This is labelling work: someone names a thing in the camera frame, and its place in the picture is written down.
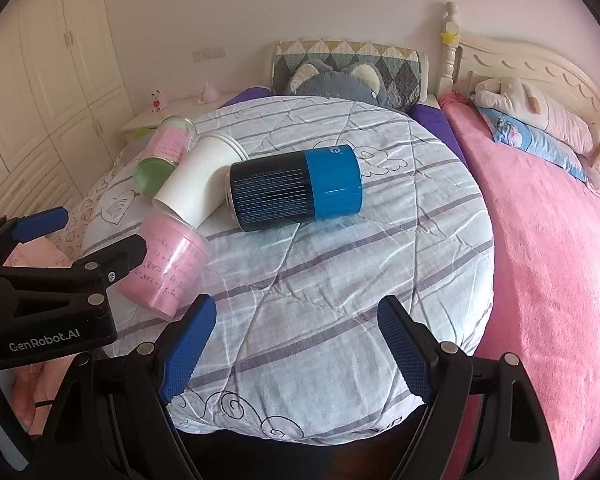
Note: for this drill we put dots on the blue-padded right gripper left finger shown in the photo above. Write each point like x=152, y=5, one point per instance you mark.
x=109, y=418

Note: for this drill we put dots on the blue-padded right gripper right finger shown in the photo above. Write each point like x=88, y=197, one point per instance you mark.
x=512, y=440

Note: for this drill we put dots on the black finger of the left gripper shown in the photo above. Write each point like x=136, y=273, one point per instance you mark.
x=115, y=257

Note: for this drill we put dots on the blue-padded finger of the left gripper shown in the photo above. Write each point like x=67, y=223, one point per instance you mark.
x=20, y=230

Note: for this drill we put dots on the clear cup with pink paper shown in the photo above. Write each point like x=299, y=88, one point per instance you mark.
x=175, y=256

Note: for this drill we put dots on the white paper cup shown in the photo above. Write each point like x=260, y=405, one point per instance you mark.
x=197, y=186

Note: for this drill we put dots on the clear cup green pink paper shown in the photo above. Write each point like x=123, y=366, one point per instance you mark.
x=167, y=147

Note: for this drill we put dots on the pink heart pattern sheet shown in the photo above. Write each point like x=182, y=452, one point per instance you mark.
x=69, y=240

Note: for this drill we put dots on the white bedside table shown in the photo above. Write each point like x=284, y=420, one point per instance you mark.
x=190, y=108

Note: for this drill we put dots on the small pink white figurine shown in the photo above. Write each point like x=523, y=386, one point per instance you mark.
x=158, y=101

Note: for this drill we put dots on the blue and black can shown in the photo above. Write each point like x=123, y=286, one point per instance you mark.
x=312, y=185

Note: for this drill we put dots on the small pink toy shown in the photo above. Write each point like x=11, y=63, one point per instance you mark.
x=208, y=94

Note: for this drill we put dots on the pink fleece blanket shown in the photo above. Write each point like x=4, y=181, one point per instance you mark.
x=546, y=305

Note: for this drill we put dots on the cream wardrobe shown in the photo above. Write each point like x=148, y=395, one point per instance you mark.
x=63, y=102

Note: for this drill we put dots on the blue cartoon pillow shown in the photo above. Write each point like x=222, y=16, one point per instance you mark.
x=516, y=134

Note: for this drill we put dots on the grey cat plush toy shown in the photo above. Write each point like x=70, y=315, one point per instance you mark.
x=359, y=82

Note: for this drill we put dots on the purple bed bumper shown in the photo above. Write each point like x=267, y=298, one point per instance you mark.
x=427, y=114

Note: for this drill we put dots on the white pink plush pig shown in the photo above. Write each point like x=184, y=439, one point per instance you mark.
x=520, y=99

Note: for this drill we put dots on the patchwork quilted headboard cover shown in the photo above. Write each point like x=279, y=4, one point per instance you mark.
x=404, y=71

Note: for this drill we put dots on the cream wooden bed headboard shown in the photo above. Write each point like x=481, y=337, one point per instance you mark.
x=477, y=57

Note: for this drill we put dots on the yellow star decoration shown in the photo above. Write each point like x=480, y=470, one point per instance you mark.
x=448, y=38

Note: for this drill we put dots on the white wall socket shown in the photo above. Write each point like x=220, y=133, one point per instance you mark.
x=209, y=53

